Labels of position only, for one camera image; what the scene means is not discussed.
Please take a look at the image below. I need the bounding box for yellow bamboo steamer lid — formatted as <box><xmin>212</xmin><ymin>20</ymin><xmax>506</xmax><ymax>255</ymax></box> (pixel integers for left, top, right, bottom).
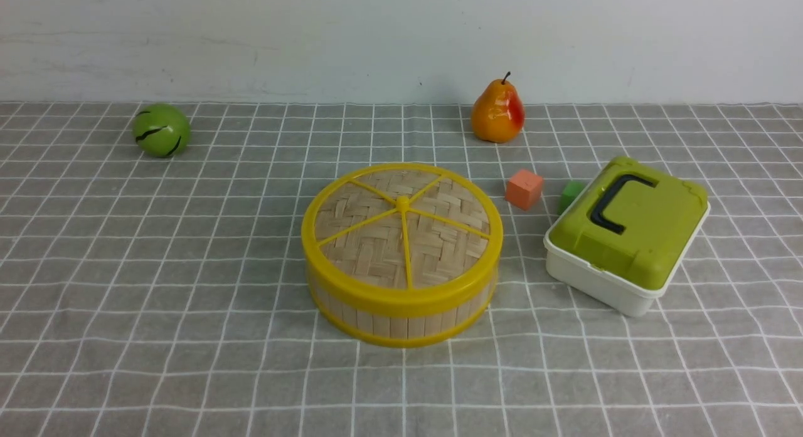
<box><xmin>300</xmin><ymin>163</ymin><xmax>504</xmax><ymax>317</ymax></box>

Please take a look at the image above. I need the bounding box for yellow bamboo steamer base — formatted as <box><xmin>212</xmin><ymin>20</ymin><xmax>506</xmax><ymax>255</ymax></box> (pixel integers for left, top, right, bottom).
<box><xmin>307</xmin><ymin>268</ymin><xmax>499</xmax><ymax>348</ymax></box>

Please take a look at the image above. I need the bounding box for orange cube block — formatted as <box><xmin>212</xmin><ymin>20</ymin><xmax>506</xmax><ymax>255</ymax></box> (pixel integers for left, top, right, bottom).
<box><xmin>504</xmin><ymin>169</ymin><xmax>545</xmax><ymax>211</ymax></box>

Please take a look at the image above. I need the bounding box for orange red pear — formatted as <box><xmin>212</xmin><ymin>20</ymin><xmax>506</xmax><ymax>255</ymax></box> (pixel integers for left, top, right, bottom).
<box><xmin>471</xmin><ymin>71</ymin><xmax>526</xmax><ymax>144</ymax></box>

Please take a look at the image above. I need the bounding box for green cube block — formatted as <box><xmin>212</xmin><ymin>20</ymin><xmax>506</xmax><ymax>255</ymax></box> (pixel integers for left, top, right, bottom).
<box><xmin>558</xmin><ymin>180</ymin><xmax>586</xmax><ymax>215</ymax></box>

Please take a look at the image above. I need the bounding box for green white lunch box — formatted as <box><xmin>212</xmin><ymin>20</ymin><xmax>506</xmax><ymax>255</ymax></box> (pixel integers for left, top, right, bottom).
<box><xmin>544</xmin><ymin>156</ymin><xmax>711</xmax><ymax>317</ymax></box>

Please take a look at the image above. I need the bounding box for grey checkered tablecloth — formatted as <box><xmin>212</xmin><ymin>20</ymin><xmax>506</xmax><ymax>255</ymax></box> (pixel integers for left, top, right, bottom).
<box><xmin>1</xmin><ymin>101</ymin><xmax>802</xmax><ymax>436</ymax></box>

